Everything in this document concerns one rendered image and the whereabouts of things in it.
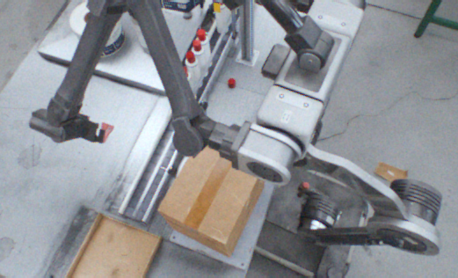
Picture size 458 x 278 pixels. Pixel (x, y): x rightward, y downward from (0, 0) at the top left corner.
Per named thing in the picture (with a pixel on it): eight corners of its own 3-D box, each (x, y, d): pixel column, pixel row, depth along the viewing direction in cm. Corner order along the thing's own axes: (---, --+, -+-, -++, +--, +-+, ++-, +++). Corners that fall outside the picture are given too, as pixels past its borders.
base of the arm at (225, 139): (237, 171, 100) (236, 152, 89) (208, 158, 101) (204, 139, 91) (251, 142, 103) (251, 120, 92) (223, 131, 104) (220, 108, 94)
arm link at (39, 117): (56, 111, 108) (78, 102, 115) (23, 97, 111) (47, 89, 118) (55, 149, 114) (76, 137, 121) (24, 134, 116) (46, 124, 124)
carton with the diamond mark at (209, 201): (210, 162, 159) (202, 132, 135) (265, 186, 154) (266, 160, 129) (172, 229, 149) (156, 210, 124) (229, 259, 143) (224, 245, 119)
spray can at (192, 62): (193, 77, 174) (186, 47, 155) (204, 80, 173) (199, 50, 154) (189, 86, 172) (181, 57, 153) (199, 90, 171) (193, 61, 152)
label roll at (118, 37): (74, 40, 186) (61, 18, 173) (108, 16, 191) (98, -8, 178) (99, 64, 179) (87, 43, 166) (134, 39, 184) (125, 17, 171)
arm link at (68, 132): (61, 147, 114) (64, 128, 112) (41, 138, 115) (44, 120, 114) (77, 142, 120) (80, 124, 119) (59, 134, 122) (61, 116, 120)
